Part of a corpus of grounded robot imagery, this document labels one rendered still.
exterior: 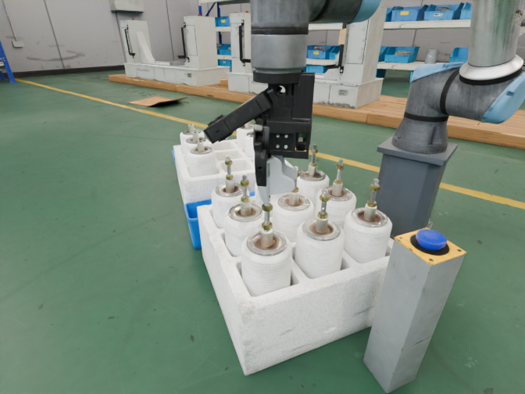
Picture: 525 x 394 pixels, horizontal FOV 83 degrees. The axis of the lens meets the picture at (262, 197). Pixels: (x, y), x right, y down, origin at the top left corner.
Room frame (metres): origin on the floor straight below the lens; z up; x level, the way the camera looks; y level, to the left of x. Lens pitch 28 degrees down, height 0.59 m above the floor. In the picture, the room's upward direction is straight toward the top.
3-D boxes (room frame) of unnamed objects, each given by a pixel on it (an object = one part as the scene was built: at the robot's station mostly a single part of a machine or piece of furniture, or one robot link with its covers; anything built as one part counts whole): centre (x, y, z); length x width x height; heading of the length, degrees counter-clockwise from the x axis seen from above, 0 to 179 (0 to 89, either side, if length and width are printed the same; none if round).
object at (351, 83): (3.12, -0.36, 0.45); 1.45 x 0.57 x 0.74; 51
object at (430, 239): (0.36, -0.25, 0.32); 0.04 x 0.04 x 0.02
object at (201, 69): (4.42, 1.22, 0.45); 1.61 x 0.57 x 0.74; 51
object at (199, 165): (0.96, 0.21, 0.16); 0.10 x 0.10 x 0.18
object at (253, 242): (0.45, -0.01, 0.25); 0.08 x 0.08 x 0.01
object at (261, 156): (0.43, 0.00, 0.43); 0.05 x 0.02 x 0.09; 170
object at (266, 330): (0.60, -0.07, 0.09); 0.39 x 0.39 x 0.18; 22
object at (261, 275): (0.45, -0.01, 0.16); 0.10 x 0.10 x 0.18
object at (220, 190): (0.67, 0.08, 0.25); 0.08 x 0.08 x 0.01
